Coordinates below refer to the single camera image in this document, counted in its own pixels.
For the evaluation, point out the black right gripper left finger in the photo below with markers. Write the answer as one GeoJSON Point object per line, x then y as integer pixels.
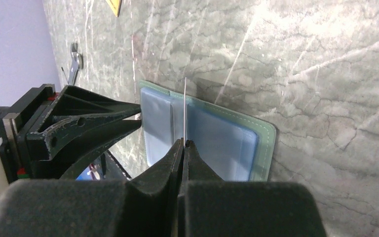
{"type": "Point", "coordinates": [146, 206]}

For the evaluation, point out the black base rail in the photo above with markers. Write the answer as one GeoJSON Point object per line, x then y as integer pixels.
{"type": "Point", "coordinates": [106, 166]}

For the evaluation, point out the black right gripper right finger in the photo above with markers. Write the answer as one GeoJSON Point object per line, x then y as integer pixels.
{"type": "Point", "coordinates": [212, 207]}

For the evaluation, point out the silver open-end wrench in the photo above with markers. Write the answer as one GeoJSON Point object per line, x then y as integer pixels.
{"type": "Point", "coordinates": [76, 64]}

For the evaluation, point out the green card holder wallet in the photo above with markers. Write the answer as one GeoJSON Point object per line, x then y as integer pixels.
{"type": "Point", "coordinates": [236, 146]}

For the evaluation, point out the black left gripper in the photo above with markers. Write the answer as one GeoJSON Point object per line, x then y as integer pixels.
{"type": "Point", "coordinates": [62, 147]}

